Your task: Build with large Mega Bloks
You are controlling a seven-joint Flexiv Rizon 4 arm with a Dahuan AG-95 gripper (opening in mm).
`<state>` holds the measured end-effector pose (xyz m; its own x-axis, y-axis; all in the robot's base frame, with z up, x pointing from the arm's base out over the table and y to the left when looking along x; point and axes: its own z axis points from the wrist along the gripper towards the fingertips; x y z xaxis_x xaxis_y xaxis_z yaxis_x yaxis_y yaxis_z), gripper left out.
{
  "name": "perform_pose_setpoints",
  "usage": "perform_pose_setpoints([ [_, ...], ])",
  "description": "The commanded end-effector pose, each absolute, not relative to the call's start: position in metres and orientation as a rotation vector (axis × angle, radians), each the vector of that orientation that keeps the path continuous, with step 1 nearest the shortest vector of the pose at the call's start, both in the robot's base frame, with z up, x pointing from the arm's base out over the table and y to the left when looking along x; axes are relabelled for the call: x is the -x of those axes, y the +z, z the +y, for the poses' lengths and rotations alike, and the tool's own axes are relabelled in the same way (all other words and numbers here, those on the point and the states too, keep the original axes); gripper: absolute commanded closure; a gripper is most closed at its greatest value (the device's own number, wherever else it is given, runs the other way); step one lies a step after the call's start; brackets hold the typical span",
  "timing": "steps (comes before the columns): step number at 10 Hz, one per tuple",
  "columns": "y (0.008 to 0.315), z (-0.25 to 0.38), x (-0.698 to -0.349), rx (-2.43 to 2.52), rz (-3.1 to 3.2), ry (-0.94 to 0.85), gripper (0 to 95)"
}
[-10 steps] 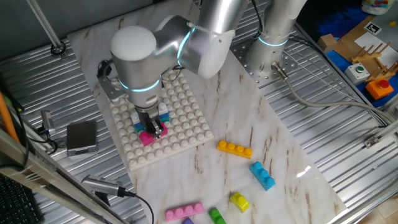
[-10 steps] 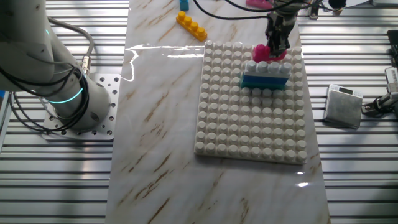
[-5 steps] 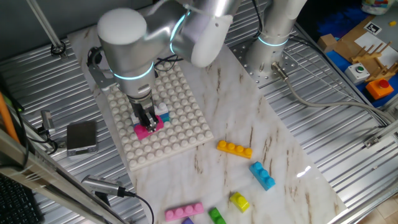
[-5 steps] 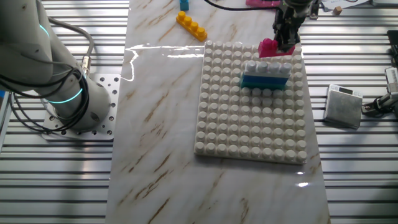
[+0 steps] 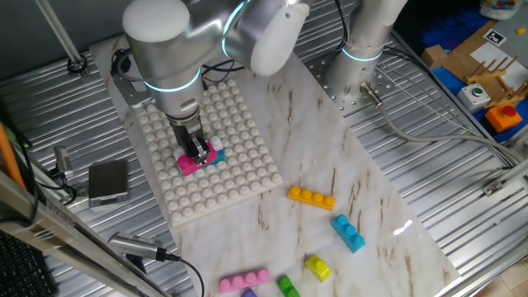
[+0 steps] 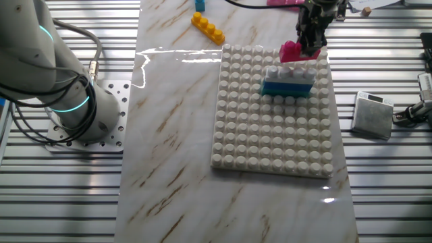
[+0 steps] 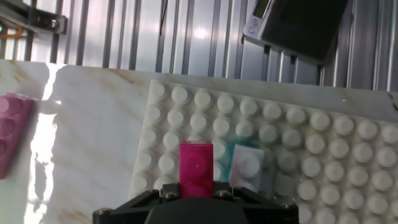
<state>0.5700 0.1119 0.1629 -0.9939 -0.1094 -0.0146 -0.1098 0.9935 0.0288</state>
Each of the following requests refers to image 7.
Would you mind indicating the magenta three-stud block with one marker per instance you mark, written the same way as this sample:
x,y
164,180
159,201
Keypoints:
x,y
196,168

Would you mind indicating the teal four-stud block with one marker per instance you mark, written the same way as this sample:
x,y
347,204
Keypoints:
x,y
228,161

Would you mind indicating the white studded baseplate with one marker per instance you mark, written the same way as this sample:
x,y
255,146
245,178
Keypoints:
x,y
311,140

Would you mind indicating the light pink four-stud block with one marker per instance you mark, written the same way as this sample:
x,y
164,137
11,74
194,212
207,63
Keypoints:
x,y
12,133

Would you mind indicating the white marble board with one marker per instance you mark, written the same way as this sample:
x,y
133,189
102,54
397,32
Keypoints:
x,y
93,124

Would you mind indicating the silver digital scale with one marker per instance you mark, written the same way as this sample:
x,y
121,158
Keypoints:
x,y
298,28

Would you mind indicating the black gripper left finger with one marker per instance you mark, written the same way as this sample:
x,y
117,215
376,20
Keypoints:
x,y
124,216

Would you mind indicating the white four-stud block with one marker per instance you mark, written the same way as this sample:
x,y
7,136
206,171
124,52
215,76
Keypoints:
x,y
247,166

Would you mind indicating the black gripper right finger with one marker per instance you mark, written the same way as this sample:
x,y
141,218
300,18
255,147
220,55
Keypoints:
x,y
270,216

